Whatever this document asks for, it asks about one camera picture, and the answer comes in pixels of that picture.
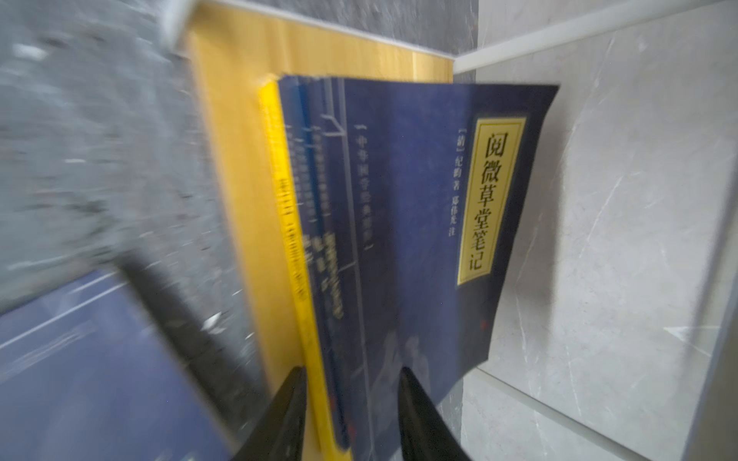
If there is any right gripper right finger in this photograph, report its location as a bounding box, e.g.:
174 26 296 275
398 367 470 461

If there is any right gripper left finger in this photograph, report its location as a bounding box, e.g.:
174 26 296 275
232 367 308 461

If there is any navy book yellow label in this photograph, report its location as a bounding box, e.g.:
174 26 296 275
318 77 558 460

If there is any blue book Han Feizi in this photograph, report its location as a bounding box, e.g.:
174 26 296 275
279 76 351 459

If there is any navy book Mengxi label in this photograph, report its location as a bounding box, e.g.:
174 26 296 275
1 269 233 460

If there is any yellow book on shelf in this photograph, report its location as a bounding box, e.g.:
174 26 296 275
258 75 352 460

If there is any white wooden two-tier shelf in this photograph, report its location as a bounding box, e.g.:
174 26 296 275
163 1 737 460

